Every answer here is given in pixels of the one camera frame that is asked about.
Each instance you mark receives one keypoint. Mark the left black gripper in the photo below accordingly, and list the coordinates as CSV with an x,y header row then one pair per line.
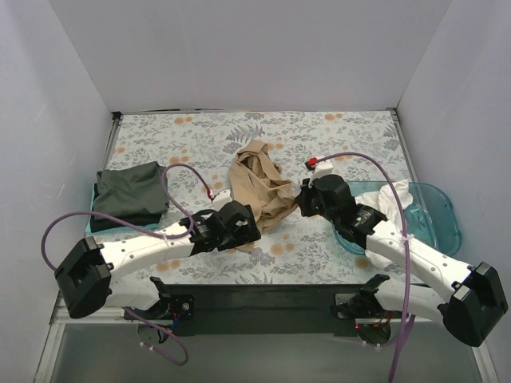
x,y
251,227

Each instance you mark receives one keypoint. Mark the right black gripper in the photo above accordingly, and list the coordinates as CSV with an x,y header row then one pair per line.
x,y
303,200

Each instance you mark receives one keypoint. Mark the tan t shirt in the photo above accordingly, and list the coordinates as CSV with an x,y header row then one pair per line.
x,y
256,181

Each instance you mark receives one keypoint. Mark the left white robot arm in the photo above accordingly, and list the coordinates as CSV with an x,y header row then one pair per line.
x,y
96,275

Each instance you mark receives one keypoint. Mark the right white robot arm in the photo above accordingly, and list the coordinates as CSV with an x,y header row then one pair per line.
x,y
468,300

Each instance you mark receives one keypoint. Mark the floral table cloth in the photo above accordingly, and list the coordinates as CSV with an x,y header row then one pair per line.
x,y
199,148

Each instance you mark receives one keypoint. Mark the white t shirt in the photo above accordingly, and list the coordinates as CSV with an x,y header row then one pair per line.
x,y
383,200

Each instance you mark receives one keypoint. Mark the black folded t shirt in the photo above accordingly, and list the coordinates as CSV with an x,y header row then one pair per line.
x,y
110,204

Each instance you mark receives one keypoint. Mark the teal plastic basket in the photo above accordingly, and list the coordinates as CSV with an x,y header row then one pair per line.
x,y
431,219

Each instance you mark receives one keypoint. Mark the dark grey folded t shirt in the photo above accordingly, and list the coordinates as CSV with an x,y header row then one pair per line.
x,y
134,194

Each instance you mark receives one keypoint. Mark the teal folded t shirt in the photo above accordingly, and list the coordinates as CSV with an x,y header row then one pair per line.
x,y
101,226

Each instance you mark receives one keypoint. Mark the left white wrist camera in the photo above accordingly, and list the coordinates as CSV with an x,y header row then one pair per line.
x,y
220,199

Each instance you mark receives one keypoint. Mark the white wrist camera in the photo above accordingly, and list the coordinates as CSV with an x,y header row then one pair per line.
x,y
220,199
319,166

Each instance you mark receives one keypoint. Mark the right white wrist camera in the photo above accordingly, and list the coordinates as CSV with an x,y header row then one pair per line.
x,y
319,166

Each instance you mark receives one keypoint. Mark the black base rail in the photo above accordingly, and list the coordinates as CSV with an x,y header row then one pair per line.
x,y
267,308

